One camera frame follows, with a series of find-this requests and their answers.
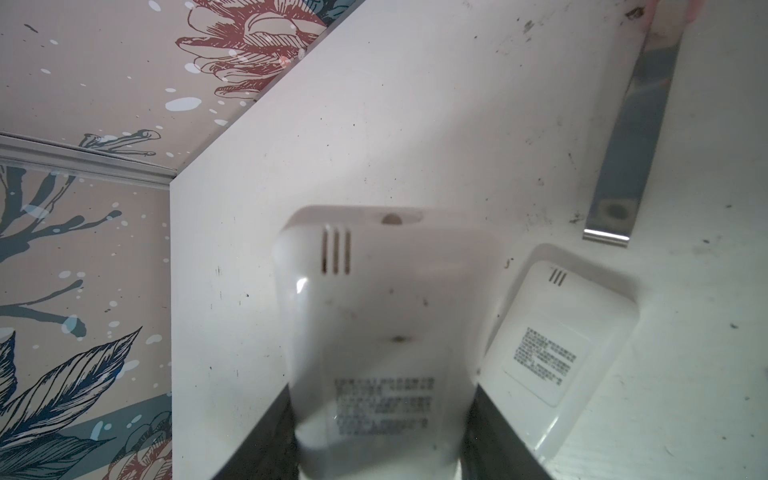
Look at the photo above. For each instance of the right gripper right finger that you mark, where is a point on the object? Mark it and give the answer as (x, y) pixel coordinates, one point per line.
(491, 450)

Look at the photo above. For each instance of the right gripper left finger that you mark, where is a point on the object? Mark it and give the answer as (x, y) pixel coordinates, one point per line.
(270, 451)

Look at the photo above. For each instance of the white remote control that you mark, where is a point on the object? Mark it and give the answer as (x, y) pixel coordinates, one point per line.
(557, 342)
(388, 313)

